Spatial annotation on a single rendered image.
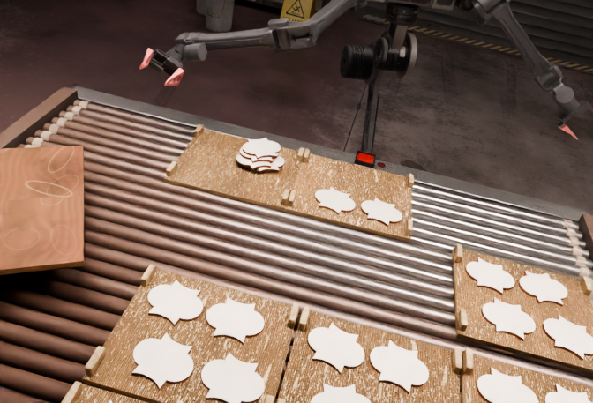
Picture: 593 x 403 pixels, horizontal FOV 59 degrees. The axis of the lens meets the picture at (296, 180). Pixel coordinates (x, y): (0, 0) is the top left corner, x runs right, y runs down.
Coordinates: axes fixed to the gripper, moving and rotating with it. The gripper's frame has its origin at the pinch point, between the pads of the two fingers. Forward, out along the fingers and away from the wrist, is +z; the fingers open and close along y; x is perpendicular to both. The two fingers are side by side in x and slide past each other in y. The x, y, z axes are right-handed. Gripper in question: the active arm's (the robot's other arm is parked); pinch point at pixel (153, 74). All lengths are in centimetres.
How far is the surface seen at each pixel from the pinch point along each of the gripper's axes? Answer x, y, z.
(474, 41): 88, 178, -469
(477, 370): -21, 118, 53
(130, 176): 23.6, 11.8, 22.2
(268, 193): 6, 53, 11
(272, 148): 5.1, 46.0, -7.9
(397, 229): -9, 94, 9
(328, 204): -1, 71, 8
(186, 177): 15.9, 27.4, 16.1
